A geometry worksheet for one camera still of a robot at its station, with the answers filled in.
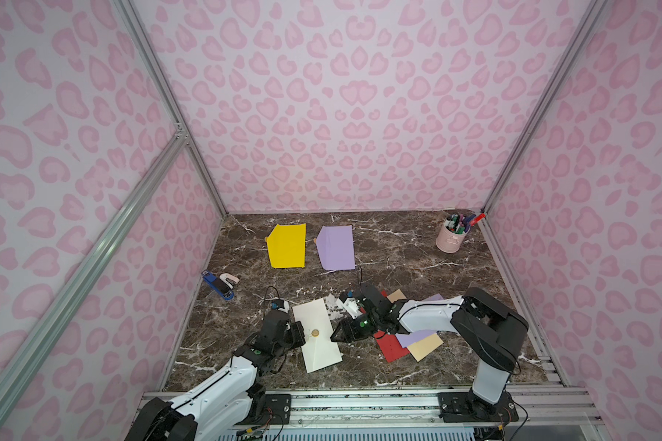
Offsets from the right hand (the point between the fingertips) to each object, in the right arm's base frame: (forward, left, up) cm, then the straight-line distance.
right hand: (336, 340), depth 84 cm
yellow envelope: (+38, +22, -3) cm, 43 cm away
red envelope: (0, -16, -2) cm, 16 cm away
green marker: (+41, -42, +10) cm, 60 cm away
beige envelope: (-2, -25, -2) cm, 25 cm away
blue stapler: (+18, +41, 0) cm, 45 cm away
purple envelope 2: (+1, -22, -2) cm, 22 cm away
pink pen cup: (+35, -40, +4) cm, 54 cm away
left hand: (+5, +10, -1) cm, 11 cm away
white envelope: (-2, +5, -2) cm, 6 cm away
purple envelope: (+37, +2, -3) cm, 37 cm away
